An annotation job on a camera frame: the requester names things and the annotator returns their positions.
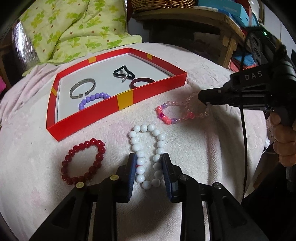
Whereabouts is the white bead bracelet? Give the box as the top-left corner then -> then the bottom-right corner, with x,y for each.
128,123 -> 167,190

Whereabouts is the pink clear bead bracelet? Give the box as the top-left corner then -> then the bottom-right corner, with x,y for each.
155,92 -> 212,126

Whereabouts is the person's right hand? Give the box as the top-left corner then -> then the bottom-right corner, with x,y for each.
268,112 -> 296,167

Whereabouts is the wooden side table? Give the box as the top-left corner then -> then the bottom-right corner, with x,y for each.
132,9 -> 245,68

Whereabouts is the teal cardboard box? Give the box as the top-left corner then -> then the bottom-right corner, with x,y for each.
198,0 -> 249,27

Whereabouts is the red shallow tray box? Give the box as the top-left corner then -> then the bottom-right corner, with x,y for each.
46,48 -> 187,141

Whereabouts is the black hair clip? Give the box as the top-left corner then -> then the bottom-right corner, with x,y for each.
113,65 -> 135,83

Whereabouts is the pale pink fleece blanket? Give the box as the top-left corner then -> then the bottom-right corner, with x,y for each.
0,42 -> 271,241

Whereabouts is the silver metal bangle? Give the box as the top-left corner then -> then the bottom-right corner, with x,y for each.
69,78 -> 96,99

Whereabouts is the wicker basket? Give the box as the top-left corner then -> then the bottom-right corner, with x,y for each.
130,0 -> 195,12

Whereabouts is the green clover pattern quilt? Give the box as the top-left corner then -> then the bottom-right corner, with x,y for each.
20,0 -> 142,65

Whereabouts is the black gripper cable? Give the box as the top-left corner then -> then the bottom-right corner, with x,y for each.
239,27 -> 249,202

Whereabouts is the dark red bead bracelet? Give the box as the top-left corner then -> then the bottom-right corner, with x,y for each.
60,138 -> 106,186

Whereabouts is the purple bead bracelet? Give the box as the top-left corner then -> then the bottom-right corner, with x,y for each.
78,92 -> 112,112

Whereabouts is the dark maroon hair tie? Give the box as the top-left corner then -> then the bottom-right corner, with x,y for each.
129,77 -> 156,90

